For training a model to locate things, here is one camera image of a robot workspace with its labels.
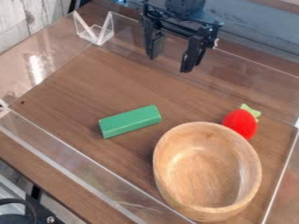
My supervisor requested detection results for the black cable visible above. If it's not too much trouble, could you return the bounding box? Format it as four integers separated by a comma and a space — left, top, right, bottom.
0, 198, 39, 224

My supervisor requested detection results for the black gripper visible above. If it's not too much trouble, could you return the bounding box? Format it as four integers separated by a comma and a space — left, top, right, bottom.
141, 0, 224, 73

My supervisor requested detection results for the black metal clamp stand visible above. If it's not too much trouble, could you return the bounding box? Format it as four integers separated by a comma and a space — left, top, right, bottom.
0, 186, 65, 224

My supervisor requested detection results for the clear acrylic front wall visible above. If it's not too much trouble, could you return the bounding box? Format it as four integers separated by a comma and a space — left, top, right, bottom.
0, 108, 195, 224

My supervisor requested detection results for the green rectangular block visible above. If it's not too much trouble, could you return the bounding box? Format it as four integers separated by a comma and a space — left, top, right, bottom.
97, 105, 161, 138

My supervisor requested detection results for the brown wooden bowl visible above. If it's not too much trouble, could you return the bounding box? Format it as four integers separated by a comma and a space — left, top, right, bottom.
153, 122, 261, 222

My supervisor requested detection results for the clear acrylic corner bracket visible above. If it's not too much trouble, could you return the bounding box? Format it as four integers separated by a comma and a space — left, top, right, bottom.
72, 11, 115, 46

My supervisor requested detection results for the red plush strawberry toy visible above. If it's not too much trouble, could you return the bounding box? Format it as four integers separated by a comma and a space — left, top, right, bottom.
221, 103, 261, 140

